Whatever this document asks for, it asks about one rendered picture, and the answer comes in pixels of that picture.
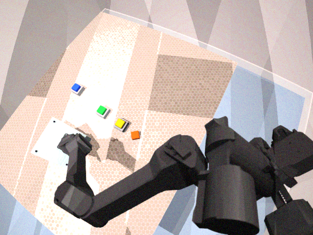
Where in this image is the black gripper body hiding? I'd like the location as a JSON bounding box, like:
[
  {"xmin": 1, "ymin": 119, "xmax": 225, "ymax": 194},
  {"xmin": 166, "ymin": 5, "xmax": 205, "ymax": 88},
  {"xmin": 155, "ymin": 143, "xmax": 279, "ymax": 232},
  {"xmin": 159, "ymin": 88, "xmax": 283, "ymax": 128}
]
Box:
[{"xmin": 249, "ymin": 137, "xmax": 313, "ymax": 235}]

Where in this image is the orange block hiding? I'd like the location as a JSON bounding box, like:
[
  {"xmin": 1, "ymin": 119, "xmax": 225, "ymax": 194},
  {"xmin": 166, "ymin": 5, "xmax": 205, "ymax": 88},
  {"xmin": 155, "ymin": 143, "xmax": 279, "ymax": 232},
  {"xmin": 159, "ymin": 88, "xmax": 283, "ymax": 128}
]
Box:
[{"xmin": 131, "ymin": 131, "xmax": 140, "ymax": 140}]

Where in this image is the yellow push button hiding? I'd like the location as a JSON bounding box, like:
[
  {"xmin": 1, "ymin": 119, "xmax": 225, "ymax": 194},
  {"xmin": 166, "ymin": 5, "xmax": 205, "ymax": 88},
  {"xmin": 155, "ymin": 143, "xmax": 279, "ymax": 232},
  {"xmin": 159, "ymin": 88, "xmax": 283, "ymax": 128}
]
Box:
[{"xmin": 113, "ymin": 117, "xmax": 129, "ymax": 133}]

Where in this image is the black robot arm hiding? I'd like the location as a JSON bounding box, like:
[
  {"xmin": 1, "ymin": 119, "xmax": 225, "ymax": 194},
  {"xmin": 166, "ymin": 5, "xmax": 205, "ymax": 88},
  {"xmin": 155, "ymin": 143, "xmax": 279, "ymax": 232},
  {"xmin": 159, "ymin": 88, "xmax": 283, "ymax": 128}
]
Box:
[{"xmin": 54, "ymin": 116, "xmax": 313, "ymax": 235}]

